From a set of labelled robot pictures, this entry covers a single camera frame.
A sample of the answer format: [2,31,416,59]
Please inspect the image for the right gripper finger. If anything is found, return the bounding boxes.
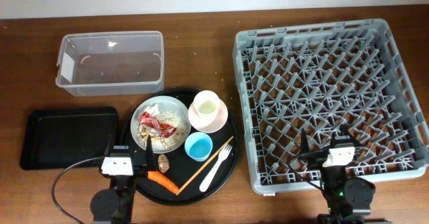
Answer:
[300,128,310,156]
[339,125,362,147]

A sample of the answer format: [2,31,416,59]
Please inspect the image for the rice and peanut shells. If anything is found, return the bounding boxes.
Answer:
[135,111,190,154]

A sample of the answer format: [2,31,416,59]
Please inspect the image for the red snack wrapper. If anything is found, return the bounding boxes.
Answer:
[137,112,177,137]

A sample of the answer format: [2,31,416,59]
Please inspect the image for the grey plate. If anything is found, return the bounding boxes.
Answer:
[130,96,190,150]

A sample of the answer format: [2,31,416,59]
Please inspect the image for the light blue cup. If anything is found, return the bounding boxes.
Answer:
[184,132,212,162]

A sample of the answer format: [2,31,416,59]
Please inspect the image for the white plastic fork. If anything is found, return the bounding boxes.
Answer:
[199,145,232,192]

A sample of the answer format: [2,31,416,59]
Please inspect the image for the pink bowl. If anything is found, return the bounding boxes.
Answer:
[188,100,229,133]

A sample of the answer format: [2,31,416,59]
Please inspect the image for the wooden chopstick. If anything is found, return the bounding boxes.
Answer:
[176,135,234,195]

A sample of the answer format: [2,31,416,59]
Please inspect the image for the white cup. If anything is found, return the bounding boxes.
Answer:
[193,90,221,121]

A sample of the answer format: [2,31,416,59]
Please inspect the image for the white tissue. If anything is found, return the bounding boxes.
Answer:
[144,104,160,117]

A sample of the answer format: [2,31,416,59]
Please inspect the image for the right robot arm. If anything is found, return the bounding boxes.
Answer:
[298,125,375,224]

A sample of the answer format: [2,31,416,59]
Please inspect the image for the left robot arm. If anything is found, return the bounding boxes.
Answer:
[90,137,157,223]

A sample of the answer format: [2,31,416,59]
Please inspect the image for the grey dishwasher rack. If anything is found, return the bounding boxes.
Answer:
[233,19,428,195]

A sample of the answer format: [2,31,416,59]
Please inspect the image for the clear plastic waste bin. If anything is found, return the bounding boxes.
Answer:
[56,31,165,97]

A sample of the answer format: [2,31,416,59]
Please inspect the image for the orange carrot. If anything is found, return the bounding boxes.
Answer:
[147,171,180,195]

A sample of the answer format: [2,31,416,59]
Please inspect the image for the brown walnut shell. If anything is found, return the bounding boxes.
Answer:
[158,154,170,173]

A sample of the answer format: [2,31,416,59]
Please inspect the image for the round black serving tray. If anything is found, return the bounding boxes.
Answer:
[119,88,240,206]

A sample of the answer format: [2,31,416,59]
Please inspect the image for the black rectangular tray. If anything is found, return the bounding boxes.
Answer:
[19,107,119,170]

